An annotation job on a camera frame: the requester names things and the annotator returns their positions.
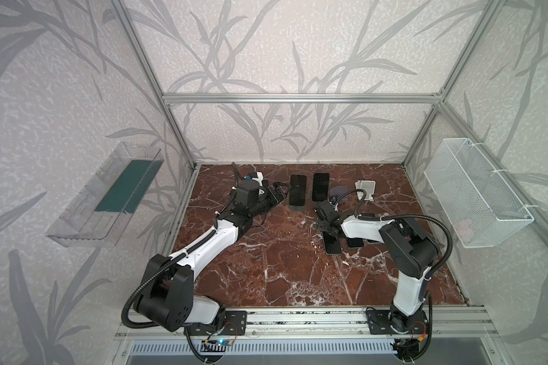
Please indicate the aluminium frame crossbar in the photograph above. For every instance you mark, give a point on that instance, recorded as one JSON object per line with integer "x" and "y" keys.
{"x": 171, "y": 99}

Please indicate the black phone front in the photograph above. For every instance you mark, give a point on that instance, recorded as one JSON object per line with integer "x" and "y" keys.
{"x": 355, "y": 243}

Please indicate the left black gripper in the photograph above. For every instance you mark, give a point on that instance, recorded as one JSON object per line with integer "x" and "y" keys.
{"x": 270, "y": 195}

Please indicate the silver-edged phone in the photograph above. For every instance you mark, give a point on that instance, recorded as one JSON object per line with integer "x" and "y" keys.
{"x": 332, "y": 244}

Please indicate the white folding phone stand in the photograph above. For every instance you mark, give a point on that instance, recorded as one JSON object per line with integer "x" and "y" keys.
{"x": 365, "y": 189}

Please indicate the black phone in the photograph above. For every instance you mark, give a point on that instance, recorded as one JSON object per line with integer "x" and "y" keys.
{"x": 297, "y": 191}
{"x": 320, "y": 187}
{"x": 355, "y": 243}

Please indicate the white wire mesh basket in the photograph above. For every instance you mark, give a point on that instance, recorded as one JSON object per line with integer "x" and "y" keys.
{"x": 483, "y": 209}

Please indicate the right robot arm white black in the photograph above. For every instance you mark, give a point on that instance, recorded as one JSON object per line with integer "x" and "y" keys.
{"x": 411, "y": 248}

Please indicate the clear plastic wall bin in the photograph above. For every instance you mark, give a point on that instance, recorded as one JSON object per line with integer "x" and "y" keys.
{"x": 100, "y": 213}

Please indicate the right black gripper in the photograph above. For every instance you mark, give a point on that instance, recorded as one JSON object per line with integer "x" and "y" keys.
{"x": 326, "y": 226}

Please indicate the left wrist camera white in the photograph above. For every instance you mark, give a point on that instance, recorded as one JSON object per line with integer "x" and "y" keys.
{"x": 256, "y": 176}

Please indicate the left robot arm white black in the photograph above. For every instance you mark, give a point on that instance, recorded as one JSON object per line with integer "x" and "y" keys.
{"x": 165, "y": 298}

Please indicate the green circuit board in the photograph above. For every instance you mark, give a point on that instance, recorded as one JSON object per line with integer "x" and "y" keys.
{"x": 218, "y": 343}

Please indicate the lavender round-base stand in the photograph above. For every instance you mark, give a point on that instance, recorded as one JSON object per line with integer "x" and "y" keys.
{"x": 336, "y": 193}

